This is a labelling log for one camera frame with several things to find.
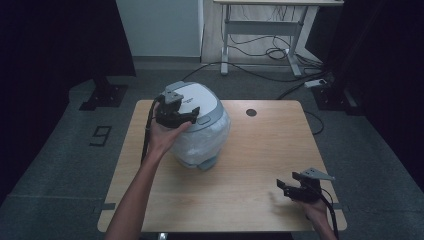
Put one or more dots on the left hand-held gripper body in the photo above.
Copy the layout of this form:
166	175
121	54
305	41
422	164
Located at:
168	115

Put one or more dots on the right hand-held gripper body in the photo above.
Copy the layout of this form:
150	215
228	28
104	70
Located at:
308	191

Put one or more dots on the white rice cooker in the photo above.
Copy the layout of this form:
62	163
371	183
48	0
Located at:
208	100

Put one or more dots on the person's right hand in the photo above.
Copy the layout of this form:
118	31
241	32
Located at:
316	211

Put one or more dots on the person's left hand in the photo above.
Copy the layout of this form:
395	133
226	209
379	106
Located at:
161	138

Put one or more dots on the clear plastic bin liner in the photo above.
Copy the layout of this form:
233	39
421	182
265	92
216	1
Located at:
203	143

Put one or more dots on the grey tape strip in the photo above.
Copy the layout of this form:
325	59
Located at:
106	206
341	206

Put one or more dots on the dark round table grommet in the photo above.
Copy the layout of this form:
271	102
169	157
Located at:
251	112

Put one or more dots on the black stand base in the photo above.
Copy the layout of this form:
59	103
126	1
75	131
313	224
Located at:
333	98
105	96

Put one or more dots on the white power strip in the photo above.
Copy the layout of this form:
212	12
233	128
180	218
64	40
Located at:
315	83

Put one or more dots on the dark curtain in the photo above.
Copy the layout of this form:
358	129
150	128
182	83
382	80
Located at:
383	50
50	50

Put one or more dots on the white desk frame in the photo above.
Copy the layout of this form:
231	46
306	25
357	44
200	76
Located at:
263	28

